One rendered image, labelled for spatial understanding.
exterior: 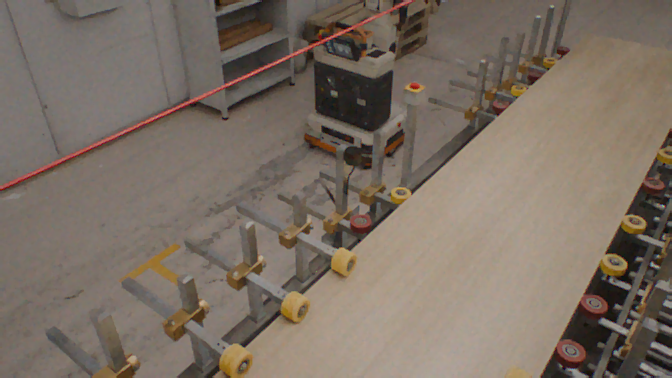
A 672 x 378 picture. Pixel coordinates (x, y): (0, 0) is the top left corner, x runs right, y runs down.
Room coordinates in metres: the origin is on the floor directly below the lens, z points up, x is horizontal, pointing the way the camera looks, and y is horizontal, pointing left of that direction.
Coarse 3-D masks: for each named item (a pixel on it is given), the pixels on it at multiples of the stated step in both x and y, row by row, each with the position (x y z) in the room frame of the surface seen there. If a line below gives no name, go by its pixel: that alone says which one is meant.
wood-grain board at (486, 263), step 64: (576, 64) 3.15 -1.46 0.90; (640, 64) 3.15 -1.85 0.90; (512, 128) 2.34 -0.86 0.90; (576, 128) 2.35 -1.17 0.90; (640, 128) 2.35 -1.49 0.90; (448, 192) 1.80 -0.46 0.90; (512, 192) 1.81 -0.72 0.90; (576, 192) 1.81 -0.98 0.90; (384, 256) 1.42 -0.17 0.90; (448, 256) 1.42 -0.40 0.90; (512, 256) 1.42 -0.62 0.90; (576, 256) 1.42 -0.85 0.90; (320, 320) 1.13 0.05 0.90; (384, 320) 1.13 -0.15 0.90; (448, 320) 1.13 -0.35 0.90; (512, 320) 1.13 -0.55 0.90
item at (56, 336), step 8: (56, 328) 1.04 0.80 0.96; (48, 336) 1.02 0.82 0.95; (56, 336) 1.01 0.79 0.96; (64, 336) 1.01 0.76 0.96; (56, 344) 1.00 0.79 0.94; (64, 344) 0.98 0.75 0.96; (72, 344) 0.98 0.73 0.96; (64, 352) 0.98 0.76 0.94; (72, 352) 0.96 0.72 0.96; (80, 352) 0.96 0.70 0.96; (80, 360) 0.93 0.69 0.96; (88, 360) 0.93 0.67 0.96; (88, 368) 0.91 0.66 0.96; (96, 368) 0.91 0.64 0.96
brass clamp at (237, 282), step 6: (264, 258) 1.33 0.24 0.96; (240, 264) 1.30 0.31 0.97; (246, 264) 1.30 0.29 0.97; (258, 264) 1.30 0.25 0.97; (264, 264) 1.32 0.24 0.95; (240, 270) 1.27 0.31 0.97; (246, 270) 1.27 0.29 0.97; (252, 270) 1.28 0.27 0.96; (258, 270) 1.30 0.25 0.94; (228, 276) 1.25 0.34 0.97; (240, 276) 1.24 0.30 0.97; (228, 282) 1.25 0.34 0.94; (234, 282) 1.23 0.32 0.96; (240, 282) 1.24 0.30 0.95; (234, 288) 1.23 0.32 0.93; (240, 288) 1.23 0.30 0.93
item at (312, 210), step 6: (282, 192) 1.85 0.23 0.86; (282, 198) 1.83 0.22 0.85; (288, 198) 1.81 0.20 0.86; (288, 204) 1.81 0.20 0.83; (312, 210) 1.73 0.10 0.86; (318, 210) 1.73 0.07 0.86; (318, 216) 1.71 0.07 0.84; (324, 216) 1.69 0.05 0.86; (342, 222) 1.65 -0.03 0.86; (348, 222) 1.65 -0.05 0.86; (342, 228) 1.64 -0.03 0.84; (348, 228) 1.62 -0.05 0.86; (354, 234) 1.60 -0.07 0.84; (360, 234) 1.59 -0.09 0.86; (366, 234) 1.61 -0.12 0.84
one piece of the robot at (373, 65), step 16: (320, 32) 3.65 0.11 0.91; (320, 48) 3.65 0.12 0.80; (320, 64) 3.65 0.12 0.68; (336, 64) 3.56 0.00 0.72; (352, 64) 3.48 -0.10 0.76; (368, 64) 3.40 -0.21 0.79; (384, 64) 3.45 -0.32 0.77; (320, 80) 3.65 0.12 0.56; (336, 80) 3.56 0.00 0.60; (352, 80) 3.48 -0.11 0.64; (368, 80) 3.40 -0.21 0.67; (384, 80) 3.46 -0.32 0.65; (320, 96) 3.65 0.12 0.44; (336, 96) 3.56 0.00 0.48; (352, 96) 3.47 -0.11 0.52; (368, 96) 3.39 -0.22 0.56; (384, 96) 3.47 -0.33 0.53; (320, 112) 3.68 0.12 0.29; (336, 112) 3.56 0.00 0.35; (352, 112) 3.47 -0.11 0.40; (368, 112) 3.39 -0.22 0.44; (384, 112) 3.48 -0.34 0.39; (368, 128) 3.39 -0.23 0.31
